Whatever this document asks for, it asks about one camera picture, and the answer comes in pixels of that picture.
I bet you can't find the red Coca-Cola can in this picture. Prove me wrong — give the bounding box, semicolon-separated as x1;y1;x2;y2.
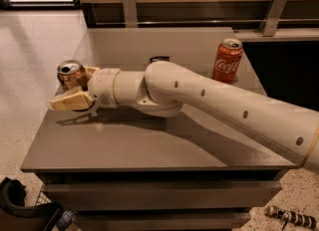
212;38;243;84

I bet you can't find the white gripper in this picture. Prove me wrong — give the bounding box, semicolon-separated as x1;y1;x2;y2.
49;66;121;111

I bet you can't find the metal wall bracket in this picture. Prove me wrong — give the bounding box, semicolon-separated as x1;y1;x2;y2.
122;0;138;28
258;0;287;37

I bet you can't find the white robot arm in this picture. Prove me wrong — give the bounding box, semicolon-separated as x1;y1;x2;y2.
49;61;319;172

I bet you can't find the right metal wall bracket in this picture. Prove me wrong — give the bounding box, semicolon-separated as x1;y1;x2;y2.
258;0;287;37

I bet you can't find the left metal wall bracket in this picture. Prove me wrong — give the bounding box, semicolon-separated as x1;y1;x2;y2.
122;0;138;28

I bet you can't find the grey drawer cabinet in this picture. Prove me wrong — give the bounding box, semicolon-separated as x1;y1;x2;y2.
20;26;303;231

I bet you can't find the black snack bar wrapper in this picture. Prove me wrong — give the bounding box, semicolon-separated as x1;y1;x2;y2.
150;56;169;63

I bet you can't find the black white striped tool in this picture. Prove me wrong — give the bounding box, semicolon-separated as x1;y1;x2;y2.
265;205;319;231

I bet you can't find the gold orange soda can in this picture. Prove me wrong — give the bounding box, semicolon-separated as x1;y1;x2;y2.
57;60;88;91

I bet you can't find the black curved chair part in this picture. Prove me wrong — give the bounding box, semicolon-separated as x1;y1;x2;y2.
0;177;63;231

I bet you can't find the blue object under cabinet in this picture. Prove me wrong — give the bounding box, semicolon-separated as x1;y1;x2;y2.
56;211;74;231

